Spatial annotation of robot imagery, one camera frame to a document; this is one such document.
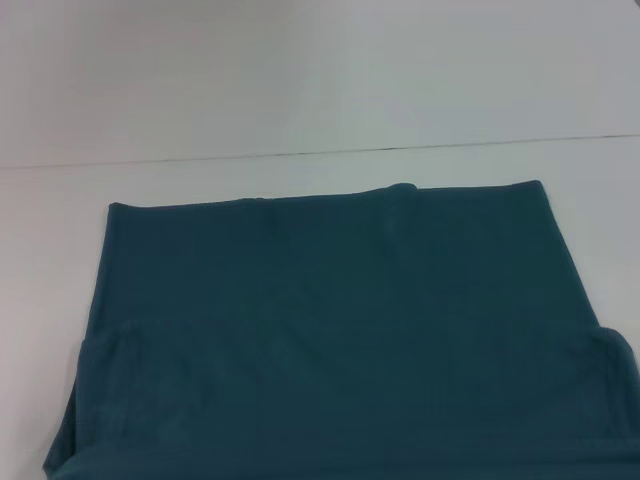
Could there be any teal t-shirt with FREE print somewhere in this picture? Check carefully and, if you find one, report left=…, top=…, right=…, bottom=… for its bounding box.
left=42, top=178, right=640, bottom=480

